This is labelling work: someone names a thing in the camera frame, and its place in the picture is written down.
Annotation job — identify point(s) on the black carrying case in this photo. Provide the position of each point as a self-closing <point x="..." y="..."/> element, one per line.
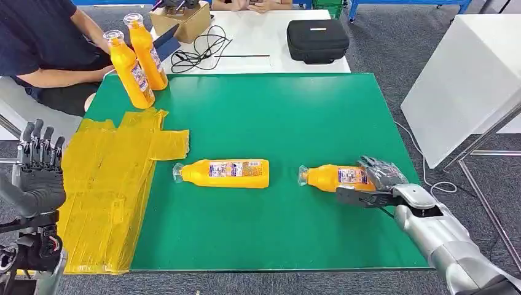
<point x="317" y="40"/>

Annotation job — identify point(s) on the green table mat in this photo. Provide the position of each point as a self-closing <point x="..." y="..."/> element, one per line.
<point x="285" y="122"/>

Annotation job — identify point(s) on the dark mechanical parts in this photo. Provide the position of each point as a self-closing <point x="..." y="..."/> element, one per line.
<point x="175" y="5"/>

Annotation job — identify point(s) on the orange drink bottle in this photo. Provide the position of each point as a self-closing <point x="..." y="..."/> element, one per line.
<point x="142" y="40"/>
<point x="195" y="175"/>
<point x="136" y="83"/>
<point x="321" y="179"/>

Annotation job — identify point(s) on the green crate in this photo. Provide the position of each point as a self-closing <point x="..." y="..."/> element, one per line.
<point x="327" y="6"/>

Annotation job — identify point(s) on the person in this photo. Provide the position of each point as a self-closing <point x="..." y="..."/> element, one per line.
<point x="32" y="36"/>
<point x="228" y="4"/>

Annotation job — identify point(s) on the person's left hand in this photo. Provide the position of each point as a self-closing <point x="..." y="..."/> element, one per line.
<point x="270" y="5"/>

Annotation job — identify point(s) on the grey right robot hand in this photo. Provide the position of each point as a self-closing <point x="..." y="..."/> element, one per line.
<point x="384" y="175"/>

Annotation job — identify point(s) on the cardboard box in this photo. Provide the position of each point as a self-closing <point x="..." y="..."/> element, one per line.
<point x="189" y="26"/>

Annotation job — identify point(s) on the yellow sheet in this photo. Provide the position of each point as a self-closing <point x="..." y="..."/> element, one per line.
<point x="101" y="203"/>

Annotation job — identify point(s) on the white side table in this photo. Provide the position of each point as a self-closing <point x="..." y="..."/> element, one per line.
<point x="456" y="89"/>

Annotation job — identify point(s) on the person's right hand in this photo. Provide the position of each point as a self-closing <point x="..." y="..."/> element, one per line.
<point x="253" y="6"/>
<point x="108" y="72"/>

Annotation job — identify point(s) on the thin black rod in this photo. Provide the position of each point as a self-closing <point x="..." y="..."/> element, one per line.
<point x="244" y="55"/>

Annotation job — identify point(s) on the white table with steel leg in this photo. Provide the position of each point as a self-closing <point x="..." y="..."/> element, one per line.
<point x="40" y="118"/>

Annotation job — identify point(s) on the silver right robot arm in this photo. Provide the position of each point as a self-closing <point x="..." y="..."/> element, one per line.
<point x="447" y="240"/>

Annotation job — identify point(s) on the dark blue tablet case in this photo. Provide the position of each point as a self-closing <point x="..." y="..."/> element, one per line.
<point x="169" y="44"/>

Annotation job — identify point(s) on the black stand leg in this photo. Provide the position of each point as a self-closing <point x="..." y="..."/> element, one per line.
<point x="493" y="5"/>

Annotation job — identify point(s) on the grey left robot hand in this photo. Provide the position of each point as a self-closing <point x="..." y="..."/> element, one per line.
<point x="40" y="191"/>

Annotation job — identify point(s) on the blue steel frame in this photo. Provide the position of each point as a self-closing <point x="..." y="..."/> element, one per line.
<point x="110" y="2"/>
<point x="407" y="1"/>

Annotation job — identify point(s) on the beige stool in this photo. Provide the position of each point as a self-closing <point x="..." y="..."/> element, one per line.
<point x="89" y="102"/>

